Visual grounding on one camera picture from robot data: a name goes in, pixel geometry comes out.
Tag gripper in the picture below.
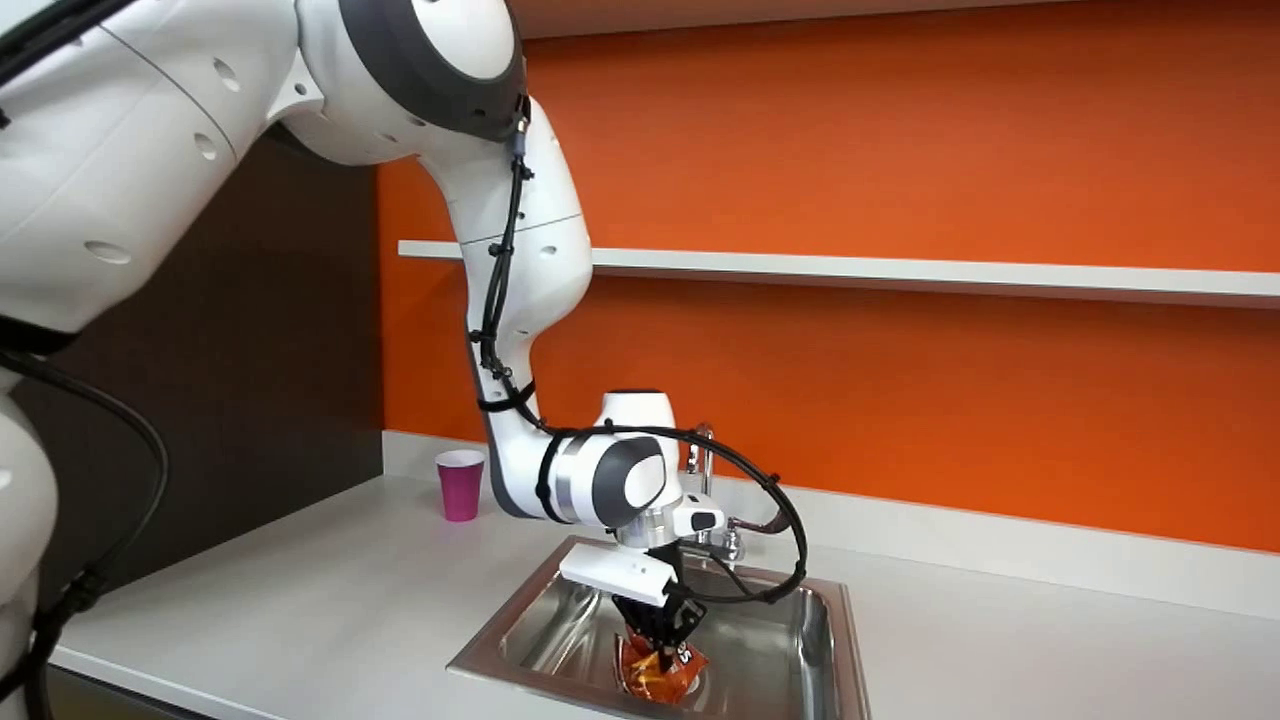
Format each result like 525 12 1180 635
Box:
611 575 707 674

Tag orange snack packet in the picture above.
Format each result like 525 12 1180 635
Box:
614 624 712 707

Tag steel sink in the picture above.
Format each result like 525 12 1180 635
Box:
446 534 872 720

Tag chrome tap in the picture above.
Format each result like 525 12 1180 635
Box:
684 421 793 567

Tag pink plastic cup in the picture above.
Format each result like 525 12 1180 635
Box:
434 448 488 524

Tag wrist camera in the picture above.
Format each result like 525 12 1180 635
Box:
557 544 678 608

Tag white wall shelf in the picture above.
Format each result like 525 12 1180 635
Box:
397 239 1280 310

